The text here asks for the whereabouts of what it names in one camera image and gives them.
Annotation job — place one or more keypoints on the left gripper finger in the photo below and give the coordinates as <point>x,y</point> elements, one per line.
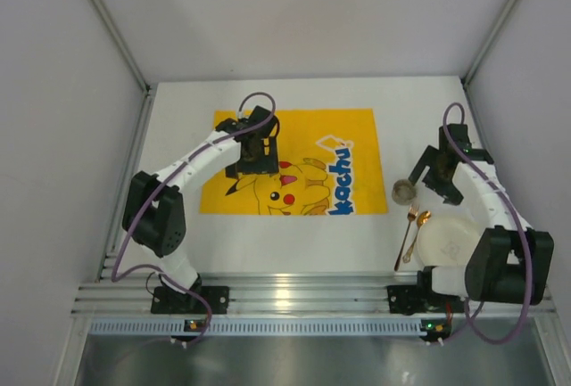
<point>258,155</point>
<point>232,170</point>

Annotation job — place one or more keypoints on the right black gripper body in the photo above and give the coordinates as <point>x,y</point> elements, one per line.
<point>435,176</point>

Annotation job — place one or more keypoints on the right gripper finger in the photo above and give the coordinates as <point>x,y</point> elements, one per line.
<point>450,193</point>
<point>425,165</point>

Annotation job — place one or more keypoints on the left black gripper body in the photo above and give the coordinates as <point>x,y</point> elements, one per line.
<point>253,168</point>

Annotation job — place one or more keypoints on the small grey cup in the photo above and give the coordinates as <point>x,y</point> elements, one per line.
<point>404,192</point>

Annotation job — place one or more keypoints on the yellow Pikachu placemat cloth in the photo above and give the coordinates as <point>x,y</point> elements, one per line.
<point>328,164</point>

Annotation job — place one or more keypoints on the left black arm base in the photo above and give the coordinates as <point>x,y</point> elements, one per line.
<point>168,301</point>

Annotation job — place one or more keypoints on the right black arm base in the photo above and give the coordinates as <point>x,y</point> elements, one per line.
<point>408,300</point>

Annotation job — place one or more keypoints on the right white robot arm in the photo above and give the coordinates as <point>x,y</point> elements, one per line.
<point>487,252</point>

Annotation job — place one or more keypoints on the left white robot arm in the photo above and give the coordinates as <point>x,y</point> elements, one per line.
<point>154,216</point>

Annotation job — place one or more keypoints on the copper spoon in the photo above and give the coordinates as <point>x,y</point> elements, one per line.
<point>421,220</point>

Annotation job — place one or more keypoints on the copper fork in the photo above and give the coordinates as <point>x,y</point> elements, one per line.
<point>411,218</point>

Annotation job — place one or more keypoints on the white paper plate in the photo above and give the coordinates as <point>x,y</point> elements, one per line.
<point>447,241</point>

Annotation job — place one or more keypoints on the aluminium mounting rail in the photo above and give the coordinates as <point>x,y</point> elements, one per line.
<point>249,294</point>

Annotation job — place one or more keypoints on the perforated grey cable duct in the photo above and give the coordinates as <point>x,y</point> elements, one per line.
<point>242,327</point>

